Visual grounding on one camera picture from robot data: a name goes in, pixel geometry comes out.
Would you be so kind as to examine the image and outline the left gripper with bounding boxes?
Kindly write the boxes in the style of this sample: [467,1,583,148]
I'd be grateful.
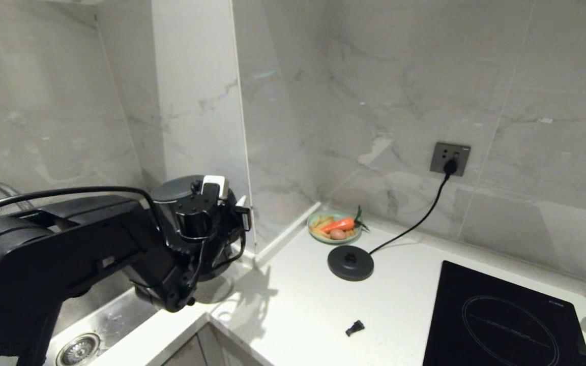
[173,192,233,240]

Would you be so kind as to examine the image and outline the black round kettle base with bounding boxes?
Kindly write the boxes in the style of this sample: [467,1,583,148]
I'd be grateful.
[327,246,375,282]

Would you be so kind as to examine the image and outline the yellow fries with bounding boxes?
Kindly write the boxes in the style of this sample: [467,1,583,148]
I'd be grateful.
[310,216,335,239]

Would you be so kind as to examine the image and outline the green plate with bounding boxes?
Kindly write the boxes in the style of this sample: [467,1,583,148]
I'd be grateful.
[307,209,364,246]

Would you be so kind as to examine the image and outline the stainless steel sink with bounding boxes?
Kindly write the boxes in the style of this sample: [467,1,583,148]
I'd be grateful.
[0,264,235,366]

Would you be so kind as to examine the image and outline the orange carrot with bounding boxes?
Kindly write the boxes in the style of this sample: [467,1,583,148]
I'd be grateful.
[320,205,371,234]

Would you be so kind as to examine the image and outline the round sink drain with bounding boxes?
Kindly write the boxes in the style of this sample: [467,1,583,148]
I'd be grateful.
[56,332,102,366]

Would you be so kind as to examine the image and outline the black induction cooktop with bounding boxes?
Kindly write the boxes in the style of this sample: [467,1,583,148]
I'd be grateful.
[422,260,586,366]

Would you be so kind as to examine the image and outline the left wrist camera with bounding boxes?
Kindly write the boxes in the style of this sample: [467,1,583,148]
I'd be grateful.
[191,175,229,205]

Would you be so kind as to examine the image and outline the black cable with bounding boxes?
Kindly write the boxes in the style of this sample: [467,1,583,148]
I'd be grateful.
[0,186,167,239]

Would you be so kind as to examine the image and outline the black power cord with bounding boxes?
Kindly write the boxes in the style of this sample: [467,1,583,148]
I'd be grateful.
[368,172,451,256]

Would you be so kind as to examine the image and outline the grey wall socket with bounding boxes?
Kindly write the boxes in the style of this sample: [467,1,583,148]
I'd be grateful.
[429,142,472,177]

